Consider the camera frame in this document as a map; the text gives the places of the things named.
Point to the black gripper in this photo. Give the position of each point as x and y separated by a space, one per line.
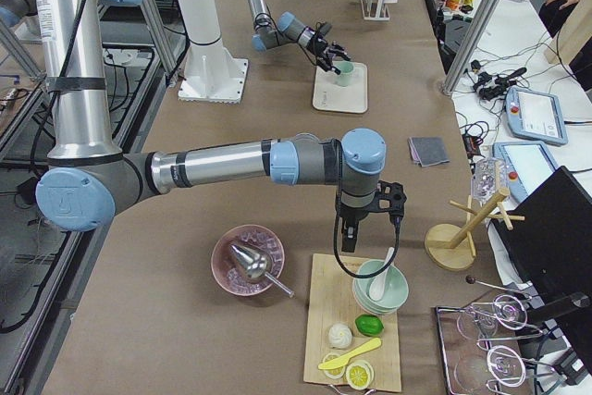
321 47
352 214

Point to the green cup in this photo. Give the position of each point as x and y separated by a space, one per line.
345 72

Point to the cream rectangular tray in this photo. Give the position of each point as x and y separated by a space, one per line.
329 96

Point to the white cup rack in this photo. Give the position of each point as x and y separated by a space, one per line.
375 10

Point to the clear glass cup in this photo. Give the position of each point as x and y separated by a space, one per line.
488 177

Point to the white ceramic spoon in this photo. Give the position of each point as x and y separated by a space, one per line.
377 286

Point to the green top bowl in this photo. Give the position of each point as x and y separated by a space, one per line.
395 294

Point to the green lime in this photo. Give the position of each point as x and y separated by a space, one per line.
369 325

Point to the metal ice scoop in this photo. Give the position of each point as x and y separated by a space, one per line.
254 264

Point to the wooden mug tree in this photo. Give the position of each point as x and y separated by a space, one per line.
452 247

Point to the white steamed bun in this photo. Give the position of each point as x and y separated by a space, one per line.
339 336

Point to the grey folded cloth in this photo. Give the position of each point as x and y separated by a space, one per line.
428 151

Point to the pink bowl with ice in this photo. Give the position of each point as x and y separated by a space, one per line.
227 275

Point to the yellow plastic knife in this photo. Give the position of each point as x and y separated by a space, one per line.
342 360

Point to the lemon slices stack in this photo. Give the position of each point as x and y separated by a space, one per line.
359 375

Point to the teach pendant near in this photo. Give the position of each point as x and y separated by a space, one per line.
528 165

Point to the teach pendant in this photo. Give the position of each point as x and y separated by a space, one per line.
535 116
528 165

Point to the black monitor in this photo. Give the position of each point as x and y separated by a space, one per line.
551 248

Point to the teach pendant far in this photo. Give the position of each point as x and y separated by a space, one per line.
535 116

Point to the person in black shirt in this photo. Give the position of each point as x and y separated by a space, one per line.
553 15

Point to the white pillar mount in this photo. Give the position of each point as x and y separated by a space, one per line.
210 72

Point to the wire glass holder rack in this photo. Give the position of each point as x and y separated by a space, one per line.
508 341

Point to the aluminium frame post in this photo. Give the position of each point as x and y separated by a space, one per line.
471 40

